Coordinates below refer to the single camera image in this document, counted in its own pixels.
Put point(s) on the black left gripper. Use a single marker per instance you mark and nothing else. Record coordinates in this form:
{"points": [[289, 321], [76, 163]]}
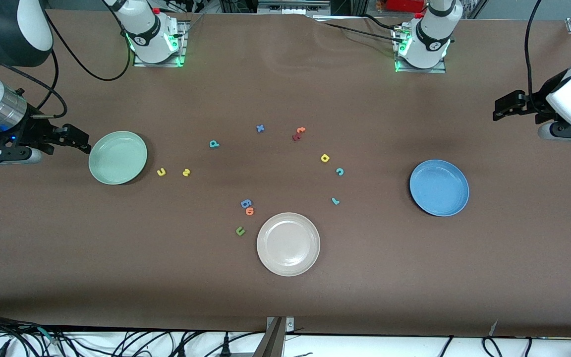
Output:
{"points": [[534, 104]]}

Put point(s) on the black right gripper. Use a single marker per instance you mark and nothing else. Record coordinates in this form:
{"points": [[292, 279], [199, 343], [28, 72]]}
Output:
{"points": [[36, 131]]}

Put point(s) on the teal foam letter p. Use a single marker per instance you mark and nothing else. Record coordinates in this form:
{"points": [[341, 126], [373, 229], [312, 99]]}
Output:
{"points": [[212, 144]]}

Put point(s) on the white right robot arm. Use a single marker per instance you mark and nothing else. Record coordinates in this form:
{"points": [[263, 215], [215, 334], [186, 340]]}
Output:
{"points": [[13, 29]]}

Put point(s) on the green plate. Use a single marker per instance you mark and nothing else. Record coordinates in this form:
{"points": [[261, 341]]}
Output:
{"points": [[118, 157]]}

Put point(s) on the blue plate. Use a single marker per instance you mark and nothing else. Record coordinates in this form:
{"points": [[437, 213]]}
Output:
{"points": [[439, 187]]}

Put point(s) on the red box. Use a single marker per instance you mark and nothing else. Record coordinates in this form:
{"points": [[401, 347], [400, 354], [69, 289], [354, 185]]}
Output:
{"points": [[404, 5]]}

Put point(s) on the blue foam letter g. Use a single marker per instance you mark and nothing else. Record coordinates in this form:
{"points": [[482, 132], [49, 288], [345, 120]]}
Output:
{"points": [[244, 205]]}

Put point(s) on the black equipment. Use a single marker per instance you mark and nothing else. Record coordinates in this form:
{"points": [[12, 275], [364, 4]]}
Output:
{"points": [[238, 5]]}

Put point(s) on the white paper tag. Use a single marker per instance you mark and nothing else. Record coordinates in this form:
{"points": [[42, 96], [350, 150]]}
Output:
{"points": [[493, 327]]}

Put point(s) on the beige plate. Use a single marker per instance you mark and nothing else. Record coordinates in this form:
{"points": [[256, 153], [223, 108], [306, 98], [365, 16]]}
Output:
{"points": [[288, 244]]}

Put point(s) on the grey device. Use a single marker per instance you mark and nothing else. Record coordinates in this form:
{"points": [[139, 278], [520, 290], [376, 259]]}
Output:
{"points": [[293, 6]]}

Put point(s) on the black power plug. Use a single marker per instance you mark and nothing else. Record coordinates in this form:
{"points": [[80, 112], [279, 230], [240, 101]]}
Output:
{"points": [[225, 347]]}

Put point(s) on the brown table cover mat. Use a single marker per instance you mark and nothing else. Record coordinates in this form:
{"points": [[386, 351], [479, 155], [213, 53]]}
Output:
{"points": [[285, 297]]}

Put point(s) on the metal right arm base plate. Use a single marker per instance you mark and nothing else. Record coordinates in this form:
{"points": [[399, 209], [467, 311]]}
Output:
{"points": [[156, 64]]}

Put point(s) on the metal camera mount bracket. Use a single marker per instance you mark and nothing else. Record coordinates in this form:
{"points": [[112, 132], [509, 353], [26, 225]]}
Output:
{"points": [[273, 342]]}

